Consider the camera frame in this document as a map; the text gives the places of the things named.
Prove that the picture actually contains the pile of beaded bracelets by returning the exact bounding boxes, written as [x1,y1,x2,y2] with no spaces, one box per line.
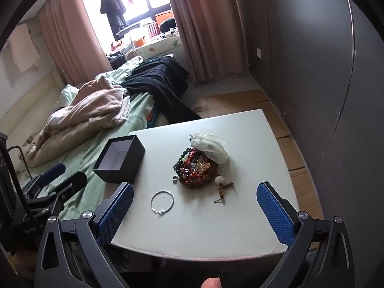
[173,147,218,189]

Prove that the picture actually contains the white organza pouch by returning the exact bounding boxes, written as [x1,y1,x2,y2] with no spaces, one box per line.
[190,132,230,164]

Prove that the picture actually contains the black jewelry box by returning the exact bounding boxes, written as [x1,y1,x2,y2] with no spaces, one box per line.
[93,135,146,184]

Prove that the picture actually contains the orange box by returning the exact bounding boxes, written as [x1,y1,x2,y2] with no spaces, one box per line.
[154,10,174,24]

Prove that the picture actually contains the black knitted blanket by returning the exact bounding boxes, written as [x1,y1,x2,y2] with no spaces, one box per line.
[121,56,202,124]

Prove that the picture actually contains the leaf printed sill cloth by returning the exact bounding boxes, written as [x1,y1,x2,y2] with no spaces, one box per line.
[132,34,182,57]

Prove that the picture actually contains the dark hanging clothes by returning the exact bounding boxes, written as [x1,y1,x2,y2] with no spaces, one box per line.
[98,0,128,35]

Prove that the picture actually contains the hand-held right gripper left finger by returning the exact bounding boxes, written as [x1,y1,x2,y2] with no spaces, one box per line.
[34,181,134,288]

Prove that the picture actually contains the white hanging towel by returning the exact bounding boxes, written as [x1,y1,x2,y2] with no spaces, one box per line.
[6,24,41,73]

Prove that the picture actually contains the cream bed headboard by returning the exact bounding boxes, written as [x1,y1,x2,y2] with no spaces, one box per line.
[0,70,65,138]

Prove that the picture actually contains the brown bracelet with white lotus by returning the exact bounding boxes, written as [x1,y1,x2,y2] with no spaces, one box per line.
[181,156,235,204]

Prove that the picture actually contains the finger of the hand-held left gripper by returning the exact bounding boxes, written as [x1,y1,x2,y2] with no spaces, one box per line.
[28,171,88,216]
[24,162,66,197]

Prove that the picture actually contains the silver bangle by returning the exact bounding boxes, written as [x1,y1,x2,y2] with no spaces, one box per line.
[151,190,175,216]

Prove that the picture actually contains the pink curtain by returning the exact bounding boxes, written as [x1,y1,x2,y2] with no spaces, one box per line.
[165,0,251,81]
[37,0,113,86]

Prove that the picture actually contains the person's right hand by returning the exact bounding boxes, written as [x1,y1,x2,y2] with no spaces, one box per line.
[201,277,222,288]

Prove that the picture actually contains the light green bed sheet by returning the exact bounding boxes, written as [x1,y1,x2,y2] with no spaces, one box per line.
[58,55,168,221]

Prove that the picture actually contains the black bag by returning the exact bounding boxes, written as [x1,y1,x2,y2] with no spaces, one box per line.
[159,18,176,33]

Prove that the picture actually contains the pink blanket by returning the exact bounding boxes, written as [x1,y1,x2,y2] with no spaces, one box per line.
[19,76,131,168]

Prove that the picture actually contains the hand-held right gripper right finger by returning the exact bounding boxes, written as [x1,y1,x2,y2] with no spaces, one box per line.
[256,181,356,288]

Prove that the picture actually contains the dark grey wardrobe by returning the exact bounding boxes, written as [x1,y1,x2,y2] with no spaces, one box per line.
[232,0,384,186]

